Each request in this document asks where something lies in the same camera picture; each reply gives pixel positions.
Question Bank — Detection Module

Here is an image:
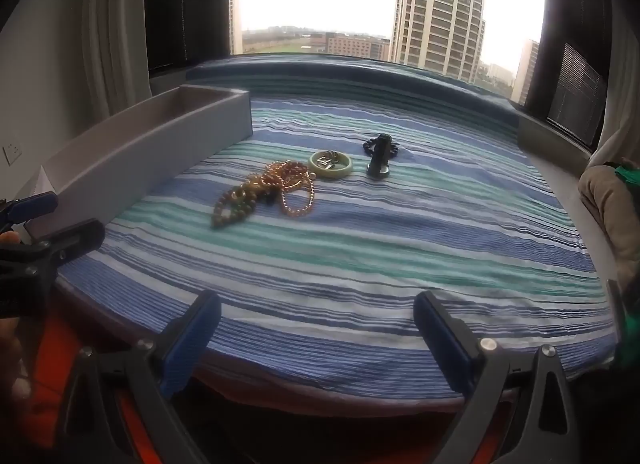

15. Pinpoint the white left curtain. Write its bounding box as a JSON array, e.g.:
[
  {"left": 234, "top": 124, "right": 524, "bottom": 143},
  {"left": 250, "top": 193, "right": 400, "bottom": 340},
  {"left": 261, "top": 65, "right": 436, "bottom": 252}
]
[{"left": 82, "top": 0, "right": 151, "bottom": 121}]

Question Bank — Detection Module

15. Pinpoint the white right curtain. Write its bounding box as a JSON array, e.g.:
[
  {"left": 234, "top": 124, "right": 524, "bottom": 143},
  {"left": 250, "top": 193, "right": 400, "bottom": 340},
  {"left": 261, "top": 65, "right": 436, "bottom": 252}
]
[{"left": 589, "top": 5, "right": 639, "bottom": 166}]

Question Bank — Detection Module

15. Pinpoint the white curtain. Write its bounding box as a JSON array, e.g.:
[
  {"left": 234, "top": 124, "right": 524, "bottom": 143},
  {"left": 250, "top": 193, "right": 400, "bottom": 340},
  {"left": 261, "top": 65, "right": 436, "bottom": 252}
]
[
  {"left": 82, "top": 0, "right": 151, "bottom": 121},
  {"left": 589, "top": 5, "right": 639, "bottom": 166}
]

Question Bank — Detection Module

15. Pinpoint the gold pearl bead necklace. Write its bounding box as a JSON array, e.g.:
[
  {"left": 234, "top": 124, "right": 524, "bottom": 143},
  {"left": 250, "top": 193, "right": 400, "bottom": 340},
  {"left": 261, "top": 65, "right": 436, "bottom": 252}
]
[{"left": 211, "top": 159, "right": 317, "bottom": 229}]

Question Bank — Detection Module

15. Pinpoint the white cardboard box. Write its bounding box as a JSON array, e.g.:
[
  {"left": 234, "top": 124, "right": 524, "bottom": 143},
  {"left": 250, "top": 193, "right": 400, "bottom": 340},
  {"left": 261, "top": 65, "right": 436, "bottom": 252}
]
[{"left": 18, "top": 85, "right": 253, "bottom": 238}]

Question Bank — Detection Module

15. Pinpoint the white wall power socket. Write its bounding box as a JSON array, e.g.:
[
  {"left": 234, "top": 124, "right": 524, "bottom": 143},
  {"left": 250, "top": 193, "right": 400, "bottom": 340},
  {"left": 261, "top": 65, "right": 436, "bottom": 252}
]
[{"left": 2, "top": 141, "right": 22, "bottom": 166}]

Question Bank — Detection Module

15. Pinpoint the black watch on stand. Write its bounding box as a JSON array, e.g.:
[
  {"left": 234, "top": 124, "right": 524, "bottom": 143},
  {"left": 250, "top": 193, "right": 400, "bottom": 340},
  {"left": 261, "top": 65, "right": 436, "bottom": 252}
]
[{"left": 367, "top": 134, "right": 392, "bottom": 178}]

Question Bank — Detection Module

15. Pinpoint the green cloth bag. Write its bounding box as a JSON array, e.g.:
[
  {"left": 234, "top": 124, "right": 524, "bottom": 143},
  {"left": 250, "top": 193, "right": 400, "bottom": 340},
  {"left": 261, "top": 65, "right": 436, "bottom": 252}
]
[{"left": 615, "top": 165, "right": 640, "bottom": 197}]

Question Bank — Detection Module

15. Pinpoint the striped blue green bedspread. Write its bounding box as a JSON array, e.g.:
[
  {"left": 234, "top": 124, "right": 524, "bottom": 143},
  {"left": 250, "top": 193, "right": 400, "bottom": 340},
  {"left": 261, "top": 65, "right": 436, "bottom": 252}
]
[{"left": 61, "top": 55, "right": 617, "bottom": 409}]

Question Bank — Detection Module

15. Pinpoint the pale green jade bangle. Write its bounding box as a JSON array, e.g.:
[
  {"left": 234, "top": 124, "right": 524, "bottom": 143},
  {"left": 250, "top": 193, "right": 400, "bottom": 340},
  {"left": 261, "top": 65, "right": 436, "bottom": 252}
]
[{"left": 308, "top": 150, "right": 354, "bottom": 179}]

